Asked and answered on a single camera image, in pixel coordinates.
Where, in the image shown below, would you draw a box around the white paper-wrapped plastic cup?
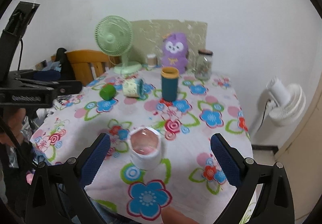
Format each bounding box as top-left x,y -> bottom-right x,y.
128,127 -> 162,171

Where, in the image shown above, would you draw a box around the small green cup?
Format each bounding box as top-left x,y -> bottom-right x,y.
99,84 -> 116,101

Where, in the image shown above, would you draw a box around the cream cartoon paper cup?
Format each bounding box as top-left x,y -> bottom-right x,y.
122,78 -> 143,99

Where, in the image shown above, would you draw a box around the teal cup with yellow rim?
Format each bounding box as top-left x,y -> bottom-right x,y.
161,66 -> 180,102

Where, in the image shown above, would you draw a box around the left hand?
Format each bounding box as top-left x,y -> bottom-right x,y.
3,107 -> 26,144

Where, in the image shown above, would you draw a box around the right hand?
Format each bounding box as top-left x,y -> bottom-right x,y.
161,206 -> 199,224

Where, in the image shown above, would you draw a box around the black jacket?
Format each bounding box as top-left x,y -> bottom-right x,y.
55,48 -> 76,81

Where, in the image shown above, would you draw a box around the green desk fan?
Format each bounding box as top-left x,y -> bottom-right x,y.
94,16 -> 142,75

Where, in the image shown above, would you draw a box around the cotton swab container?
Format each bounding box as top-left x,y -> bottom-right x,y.
146,54 -> 158,67

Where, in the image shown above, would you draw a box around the white standing fan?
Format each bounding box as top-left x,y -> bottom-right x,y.
251,77 -> 307,139

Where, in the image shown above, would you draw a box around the floral tablecloth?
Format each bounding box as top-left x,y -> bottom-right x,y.
31,68 -> 253,223

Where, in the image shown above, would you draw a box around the purple plush toy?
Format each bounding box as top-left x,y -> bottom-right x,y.
161,32 -> 188,74

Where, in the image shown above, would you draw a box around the glass jar with lid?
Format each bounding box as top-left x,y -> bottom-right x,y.
195,49 -> 213,81

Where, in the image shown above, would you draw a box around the wall power socket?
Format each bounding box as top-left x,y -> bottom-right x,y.
35,60 -> 47,71

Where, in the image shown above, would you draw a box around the black cable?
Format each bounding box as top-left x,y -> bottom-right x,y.
17,37 -> 25,71

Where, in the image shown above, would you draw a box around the green patterned wall board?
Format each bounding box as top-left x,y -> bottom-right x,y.
128,19 -> 207,71

